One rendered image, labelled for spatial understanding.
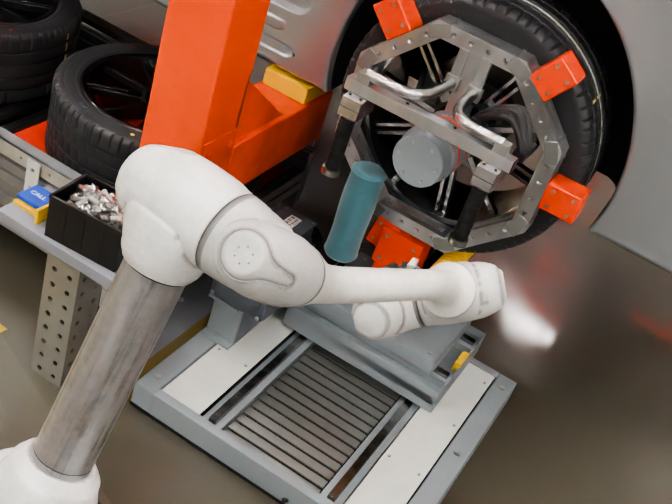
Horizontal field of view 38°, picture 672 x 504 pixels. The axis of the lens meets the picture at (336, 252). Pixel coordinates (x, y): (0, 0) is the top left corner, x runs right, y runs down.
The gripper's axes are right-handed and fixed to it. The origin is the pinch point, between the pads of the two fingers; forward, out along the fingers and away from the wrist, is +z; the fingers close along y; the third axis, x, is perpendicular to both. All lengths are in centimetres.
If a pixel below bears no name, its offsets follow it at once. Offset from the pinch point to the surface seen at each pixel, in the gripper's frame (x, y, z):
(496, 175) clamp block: 25.6, 12.8, -3.2
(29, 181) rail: -14, -109, 24
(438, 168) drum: 21.8, -0.7, 8.3
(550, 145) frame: 32.1, 21.7, 16.1
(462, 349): -38, 13, 65
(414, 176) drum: 18.2, -5.8, 10.2
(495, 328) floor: -43, 20, 108
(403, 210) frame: 4.2, -9.7, 34.3
